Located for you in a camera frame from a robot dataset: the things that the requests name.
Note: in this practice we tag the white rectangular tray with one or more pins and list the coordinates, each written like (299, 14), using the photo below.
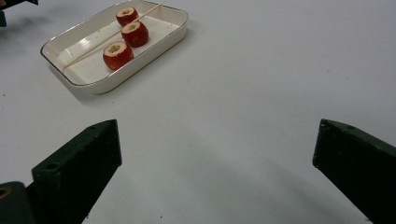
(93, 67)

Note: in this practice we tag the thin wooden skewer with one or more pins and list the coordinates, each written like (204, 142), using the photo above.
(93, 49)

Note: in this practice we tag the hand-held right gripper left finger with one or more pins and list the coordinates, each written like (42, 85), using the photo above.
(74, 174)

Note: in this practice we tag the red hawthorn fruit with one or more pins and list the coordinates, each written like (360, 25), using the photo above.
(135, 34)
(117, 56)
(126, 15)

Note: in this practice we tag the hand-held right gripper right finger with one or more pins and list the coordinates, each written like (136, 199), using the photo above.
(358, 168)

